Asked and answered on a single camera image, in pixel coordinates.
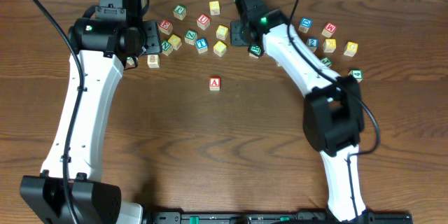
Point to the green 4 block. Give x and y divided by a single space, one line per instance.
357 74

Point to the green J block right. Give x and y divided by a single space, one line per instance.
326 61

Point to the green Z block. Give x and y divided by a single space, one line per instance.
190 37

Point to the green j block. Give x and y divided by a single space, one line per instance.
180 12
326 61

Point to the green N block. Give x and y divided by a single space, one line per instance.
167 48

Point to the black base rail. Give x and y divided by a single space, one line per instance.
301 217

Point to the red U block upper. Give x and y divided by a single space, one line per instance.
203 21

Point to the yellow block lower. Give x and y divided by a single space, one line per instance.
219 48

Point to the green V block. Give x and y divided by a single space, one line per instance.
130 61

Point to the blue 2 block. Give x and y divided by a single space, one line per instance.
312 44

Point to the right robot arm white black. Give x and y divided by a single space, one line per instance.
333 107

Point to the green R block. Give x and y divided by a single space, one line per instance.
255 51

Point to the yellow block beside N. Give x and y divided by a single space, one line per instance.
175 41

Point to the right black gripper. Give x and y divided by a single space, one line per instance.
236 38

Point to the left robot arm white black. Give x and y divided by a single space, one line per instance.
69 188

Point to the red E block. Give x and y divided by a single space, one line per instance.
166 27

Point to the blue T block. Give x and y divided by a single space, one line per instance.
201 45

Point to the red M block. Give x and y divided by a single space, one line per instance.
329 30

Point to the yellow block middle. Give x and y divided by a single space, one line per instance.
222 32

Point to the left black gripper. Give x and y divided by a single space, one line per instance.
152 34

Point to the plain wooden picture block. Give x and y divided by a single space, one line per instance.
153 61

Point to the yellow block top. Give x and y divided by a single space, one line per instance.
214 7

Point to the yellow G block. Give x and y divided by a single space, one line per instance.
350 49

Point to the red A block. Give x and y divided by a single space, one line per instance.
214 83

